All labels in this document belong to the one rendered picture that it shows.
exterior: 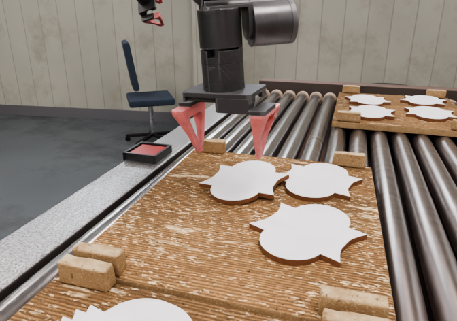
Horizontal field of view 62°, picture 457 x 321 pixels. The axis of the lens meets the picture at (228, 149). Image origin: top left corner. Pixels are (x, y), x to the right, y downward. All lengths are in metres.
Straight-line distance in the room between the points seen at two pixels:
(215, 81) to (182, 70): 3.82
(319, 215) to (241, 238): 0.12
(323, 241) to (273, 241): 0.06
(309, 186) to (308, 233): 0.14
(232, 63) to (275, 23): 0.07
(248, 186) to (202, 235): 0.14
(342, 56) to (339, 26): 0.29
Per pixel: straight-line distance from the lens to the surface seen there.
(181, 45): 4.29
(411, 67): 4.27
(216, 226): 0.52
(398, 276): 0.50
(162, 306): 0.36
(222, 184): 0.61
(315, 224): 0.52
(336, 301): 0.38
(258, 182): 0.61
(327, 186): 0.63
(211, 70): 0.51
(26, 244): 0.59
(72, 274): 0.44
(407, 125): 1.06
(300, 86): 1.52
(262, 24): 0.51
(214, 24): 0.50
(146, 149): 0.83
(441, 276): 0.53
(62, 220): 0.62
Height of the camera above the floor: 1.21
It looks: 20 degrees down
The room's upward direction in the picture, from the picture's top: straight up
